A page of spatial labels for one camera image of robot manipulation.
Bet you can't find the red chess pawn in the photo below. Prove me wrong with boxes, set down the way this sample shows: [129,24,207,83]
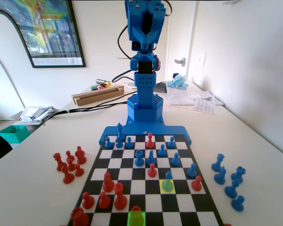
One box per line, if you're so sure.
[65,150,75,163]
[74,163,84,177]
[98,192,111,210]
[148,162,157,178]
[82,192,95,210]
[66,158,76,172]
[191,175,203,192]

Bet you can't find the red chess bishop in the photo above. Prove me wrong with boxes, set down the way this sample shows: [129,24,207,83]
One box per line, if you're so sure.
[102,171,115,193]
[146,132,155,149]

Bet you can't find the white paper sheets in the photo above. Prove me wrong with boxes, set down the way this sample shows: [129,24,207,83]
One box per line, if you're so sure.
[202,90,226,106]

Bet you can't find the black framed poster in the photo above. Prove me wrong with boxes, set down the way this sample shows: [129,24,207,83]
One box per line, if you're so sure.
[0,0,87,69]

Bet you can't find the blue chess knight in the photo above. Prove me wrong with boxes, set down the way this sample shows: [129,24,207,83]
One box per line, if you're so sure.
[146,149,157,167]
[213,166,227,185]

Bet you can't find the blue board mount plate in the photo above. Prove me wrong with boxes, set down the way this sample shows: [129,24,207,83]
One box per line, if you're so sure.
[98,116,193,145]

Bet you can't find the black white chessboard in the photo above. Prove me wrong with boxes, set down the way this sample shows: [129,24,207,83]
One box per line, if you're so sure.
[66,134,225,226]

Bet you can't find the green plastic bin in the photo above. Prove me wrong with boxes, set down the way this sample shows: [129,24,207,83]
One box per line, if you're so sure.
[0,125,30,144]

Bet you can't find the white door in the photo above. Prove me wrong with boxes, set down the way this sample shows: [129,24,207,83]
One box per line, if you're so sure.
[165,0,199,82]

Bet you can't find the blue chess queen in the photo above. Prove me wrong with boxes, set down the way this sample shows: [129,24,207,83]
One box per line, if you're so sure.
[211,153,226,172]

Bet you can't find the red chess queen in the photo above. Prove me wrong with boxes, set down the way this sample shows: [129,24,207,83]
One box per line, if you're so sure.
[52,153,66,172]

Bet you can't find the printed paper leaflet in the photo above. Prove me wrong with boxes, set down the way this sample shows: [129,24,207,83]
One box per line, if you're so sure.
[193,97,217,115]

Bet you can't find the clear plastic bag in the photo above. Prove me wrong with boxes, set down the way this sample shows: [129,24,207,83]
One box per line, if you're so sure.
[166,87,217,105]

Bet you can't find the red white black servo wire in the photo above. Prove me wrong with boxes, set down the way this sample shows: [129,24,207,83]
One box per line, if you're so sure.
[164,0,174,17]

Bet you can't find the captured red chess pieces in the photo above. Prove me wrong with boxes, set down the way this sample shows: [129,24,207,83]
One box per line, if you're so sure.
[62,164,75,185]

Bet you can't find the blue chess rook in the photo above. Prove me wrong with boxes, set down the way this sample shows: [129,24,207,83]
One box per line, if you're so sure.
[231,166,247,184]
[134,150,144,168]

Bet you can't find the black table cable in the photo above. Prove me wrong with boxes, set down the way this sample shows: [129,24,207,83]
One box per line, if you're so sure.
[43,101,129,121]
[70,97,130,111]

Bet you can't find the cardboard tray with papers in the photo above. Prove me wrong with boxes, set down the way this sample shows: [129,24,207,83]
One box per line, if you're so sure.
[9,105,59,127]

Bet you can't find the blue pawn moved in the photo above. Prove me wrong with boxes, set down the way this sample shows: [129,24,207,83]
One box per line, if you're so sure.
[161,171,175,193]

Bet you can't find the blue chess bishop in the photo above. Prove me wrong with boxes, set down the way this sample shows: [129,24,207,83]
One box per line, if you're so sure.
[224,178,240,198]

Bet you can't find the white arched panel dark edge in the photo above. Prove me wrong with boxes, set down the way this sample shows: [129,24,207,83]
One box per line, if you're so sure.
[0,9,36,121]

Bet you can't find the blue chess king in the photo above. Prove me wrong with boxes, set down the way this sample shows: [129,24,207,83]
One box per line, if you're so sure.
[116,122,125,148]

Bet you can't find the red chess rook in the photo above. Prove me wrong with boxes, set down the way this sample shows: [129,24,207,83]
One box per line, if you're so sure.
[70,207,90,226]
[129,205,145,226]

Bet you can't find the long cardboard box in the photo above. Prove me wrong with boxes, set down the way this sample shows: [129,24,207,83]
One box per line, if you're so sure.
[71,85,125,106]

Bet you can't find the thick black camera cable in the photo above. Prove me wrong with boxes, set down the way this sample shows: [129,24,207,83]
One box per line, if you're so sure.
[112,23,135,83]

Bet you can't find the black flat device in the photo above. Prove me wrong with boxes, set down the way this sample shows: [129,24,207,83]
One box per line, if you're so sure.
[153,81,168,94]

